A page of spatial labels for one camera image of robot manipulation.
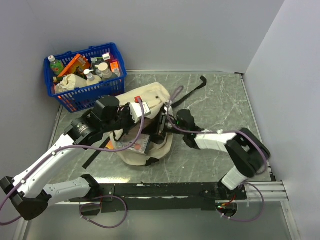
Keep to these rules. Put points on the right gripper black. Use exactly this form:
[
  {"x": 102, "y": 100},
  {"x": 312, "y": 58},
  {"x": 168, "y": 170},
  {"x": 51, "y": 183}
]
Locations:
[{"x": 161, "y": 131}]

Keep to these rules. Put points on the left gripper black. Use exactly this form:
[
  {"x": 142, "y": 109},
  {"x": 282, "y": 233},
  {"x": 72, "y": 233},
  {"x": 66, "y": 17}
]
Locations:
[{"x": 126, "y": 109}]

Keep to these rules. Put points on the cream canvas backpack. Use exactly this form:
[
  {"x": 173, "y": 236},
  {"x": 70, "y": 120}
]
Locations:
[{"x": 155, "y": 95}]

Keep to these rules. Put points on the floral cover book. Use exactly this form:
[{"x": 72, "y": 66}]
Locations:
[{"x": 141, "y": 146}]

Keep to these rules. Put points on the blue Jane Eyre book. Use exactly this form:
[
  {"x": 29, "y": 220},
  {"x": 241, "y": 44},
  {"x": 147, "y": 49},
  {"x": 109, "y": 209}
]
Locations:
[{"x": 109, "y": 145}]

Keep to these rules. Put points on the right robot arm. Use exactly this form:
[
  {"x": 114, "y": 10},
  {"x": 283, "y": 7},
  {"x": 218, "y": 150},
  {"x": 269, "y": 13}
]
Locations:
[{"x": 248, "y": 154}]

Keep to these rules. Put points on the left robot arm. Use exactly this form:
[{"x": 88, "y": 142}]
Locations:
[{"x": 29, "y": 191}]

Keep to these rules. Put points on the grey pump bottle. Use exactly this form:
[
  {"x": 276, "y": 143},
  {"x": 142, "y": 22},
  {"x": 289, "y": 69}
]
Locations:
[{"x": 107, "y": 74}]

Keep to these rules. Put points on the cream lotion bottle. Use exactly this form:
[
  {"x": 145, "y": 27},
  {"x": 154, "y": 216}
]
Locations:
[{"x": 92, "y": 79}]

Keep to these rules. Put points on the pink orange carton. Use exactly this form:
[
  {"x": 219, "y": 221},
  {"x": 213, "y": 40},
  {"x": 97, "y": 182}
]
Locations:
[{"x": 115, "y": 66}]

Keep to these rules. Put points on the blue plastic basket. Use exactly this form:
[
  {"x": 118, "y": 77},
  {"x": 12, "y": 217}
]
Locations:
[{"x": 83, "y": 98}]

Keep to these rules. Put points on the beige cloth pouch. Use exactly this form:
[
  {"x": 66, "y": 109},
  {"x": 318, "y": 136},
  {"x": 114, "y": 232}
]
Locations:
[{"x": 70, "y": 82}]

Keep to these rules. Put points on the black product box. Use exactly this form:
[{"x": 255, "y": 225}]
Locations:
[{"x": 96, "y": 61}]

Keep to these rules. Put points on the orange snack box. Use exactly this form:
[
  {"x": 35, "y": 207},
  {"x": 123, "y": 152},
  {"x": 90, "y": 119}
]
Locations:
[{"x": 77, "y": 66}]

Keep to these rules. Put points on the green soda bottle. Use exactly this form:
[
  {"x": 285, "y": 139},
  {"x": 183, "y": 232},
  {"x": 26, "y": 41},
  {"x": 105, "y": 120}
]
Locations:
[{"x": 56, "y": 65}]

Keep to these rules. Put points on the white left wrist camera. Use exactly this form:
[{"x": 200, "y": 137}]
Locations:
[{"x": 138, "y": 108}]

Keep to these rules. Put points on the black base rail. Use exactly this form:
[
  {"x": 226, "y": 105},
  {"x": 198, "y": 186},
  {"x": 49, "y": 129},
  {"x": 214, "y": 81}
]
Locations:
[{"x": 171, "y": 196}]

